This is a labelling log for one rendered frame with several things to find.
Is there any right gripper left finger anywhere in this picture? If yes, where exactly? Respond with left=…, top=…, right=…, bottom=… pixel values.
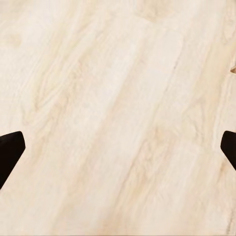
left=0, top=131, right=26, bottom=190

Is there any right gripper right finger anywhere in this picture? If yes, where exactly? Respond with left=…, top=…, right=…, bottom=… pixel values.
left=220, top=130, right=236, bottom=170

